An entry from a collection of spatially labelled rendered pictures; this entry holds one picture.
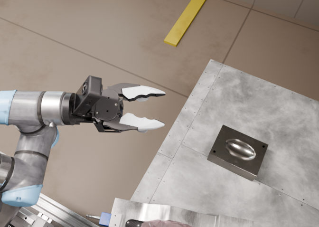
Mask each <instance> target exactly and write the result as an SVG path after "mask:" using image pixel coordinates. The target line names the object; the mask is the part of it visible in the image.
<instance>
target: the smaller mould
mask: <svg viewBox="0 0 319 227"><path fill-rule="evenodd" d="M267 148H268V144H266V143H264V142H261V141H259V140H257V139H255V138H252V137H250V136H248V135H246V134H244V133H241V132H239V131H237V130H234V129H232V128H230V127H228V126H225V125H222V127H221V129H220V132H219V134H218V136H217V138H216V140H215V142H214V144H213V146H212V148H211V151H210V153H209V155H208V158H207V160H208V161H210V162H212V163H214V164H216V165H218V166H221V167H223V168H225V169H227V170H229V171H231V172H233V173H235V174H237V175H239V176H241V177H243V178H245V179H248V180H250V181H253V180H254V179H255V178H256V177H257V175H258V172H259V169H260V166H261V164H262V161H263V159H264V156H265V153H266V151H267Z"/></svg>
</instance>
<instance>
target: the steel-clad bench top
mask: <svg viewBox="0 0 319 227"><path fill-rule="evenodd" d="M222 125H225V126H228V127H230V128H232V129H234V130H237V131H239V132H241V133H244V134H246V135H248V136H250V137H252V138H255V139H257V140H259V141H261V142H264V143H266V144H268V148H267V151H266V153H265V156H264V159H263V161H262V164H261V166H260V169H259V172H258V175H257V177H256V178H255V179H254V180H253V181H250V180H248V179H245V178H243V177H241V176H239V175H237V174H235V173H233V172H231V171H229V170H227V169H225V168H223V167H221V166H218V165H216V164H214V163H212V162H210V161H208V160H207V158H208V155H209V153H210V151H211V148H212V146H213V144H214V142H215V140H216V138H217V136H218V134H219V132H220V129H221V127H222ZM130 201H135V202H140V203H146V204H158V205H168V206H174V207H178V208H183V209H187V210H191V211H194V212H198V213H202V214H207V215H212V216H218V215H225V216H230V217H235V218H241V219H246V220H251V221H253V227H319V101H316V100H314V99H311V98H308V97H306V96H303V95H301V94H298V93H296V92H293V91H291V90H288V89H286V88H283V87H281V86H278V85H275V84H273V83H270V82H268V81H265V80H263V79H260V78H258V77H255V76H253V75H250V74H248V73H245V72H243V71H240V70H238V69H235V68H232V67H230V66H227V65H225V64H222V63H219V62H217V61H214V60H212V59H210V61H209V63H208V64H207V66H206V68H205V70H204V72H203V73H202V75H201V77H200V79H199V80H198V82H197V84H196V86H195V87H194V89H193V91H192V93H191V94H190V96H189V98H188V99H187V101H186V103H185V105H184V106H183V108H182V110H181V112H180V113H179V115H178V117H177V119H176V120H175V122H174V124H173V126H172V127H171V129H170V131H169V133H168V135H167V136H166V138H165V140H164V142H163V143H162V145H161V147H160V149H159V150H158V152H157V154H156V156H155V157H154V159H153V161H152V163H151V164H150V166H149V168H148V169H147V171H146V173H145V175H144V176H143V178H142V180H141V182H140V183H139V185H138V187H137V189H136V190H135V192H134V194H133V196H132V198H131V199H130Z"/></svg>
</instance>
